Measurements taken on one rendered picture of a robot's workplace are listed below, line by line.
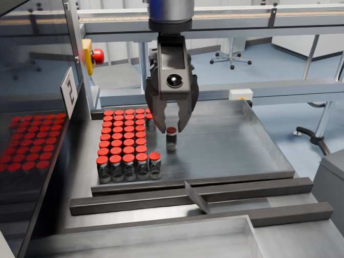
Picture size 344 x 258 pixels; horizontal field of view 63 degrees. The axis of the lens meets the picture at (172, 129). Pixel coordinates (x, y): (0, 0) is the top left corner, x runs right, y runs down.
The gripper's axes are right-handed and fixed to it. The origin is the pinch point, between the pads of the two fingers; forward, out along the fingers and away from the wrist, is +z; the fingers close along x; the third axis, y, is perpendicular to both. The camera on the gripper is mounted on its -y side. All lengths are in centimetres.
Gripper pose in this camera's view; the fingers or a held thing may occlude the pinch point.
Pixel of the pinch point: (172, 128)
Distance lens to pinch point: 54.4
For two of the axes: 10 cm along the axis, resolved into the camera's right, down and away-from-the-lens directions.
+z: 0.0, 8.3, 5.6
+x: -9.9, 0.6, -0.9
